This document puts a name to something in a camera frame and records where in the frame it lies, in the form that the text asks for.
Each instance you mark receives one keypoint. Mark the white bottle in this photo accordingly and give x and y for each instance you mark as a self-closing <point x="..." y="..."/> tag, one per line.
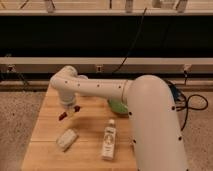
<point x="108" y="146"/>

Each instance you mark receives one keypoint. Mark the white sponge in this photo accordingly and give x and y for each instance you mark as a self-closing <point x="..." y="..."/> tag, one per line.
<point x="65" y="140"/>

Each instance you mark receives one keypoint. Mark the green bowl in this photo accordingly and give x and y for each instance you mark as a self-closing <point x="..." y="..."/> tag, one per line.
<point x="117" y="107"/>

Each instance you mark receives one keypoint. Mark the white lower rail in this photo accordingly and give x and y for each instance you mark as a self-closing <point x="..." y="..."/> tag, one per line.
<point x="108" y="65"/>

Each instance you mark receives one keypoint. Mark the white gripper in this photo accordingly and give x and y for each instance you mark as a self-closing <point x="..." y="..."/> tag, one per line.
<point x="68" y="100"/>

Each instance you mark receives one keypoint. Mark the white upper shelf rail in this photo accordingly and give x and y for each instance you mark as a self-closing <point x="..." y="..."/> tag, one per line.
<point x="149" y="12"/>

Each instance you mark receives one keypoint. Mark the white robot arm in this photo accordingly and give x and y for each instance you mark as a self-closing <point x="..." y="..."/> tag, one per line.
<point x="156" y="132"/>

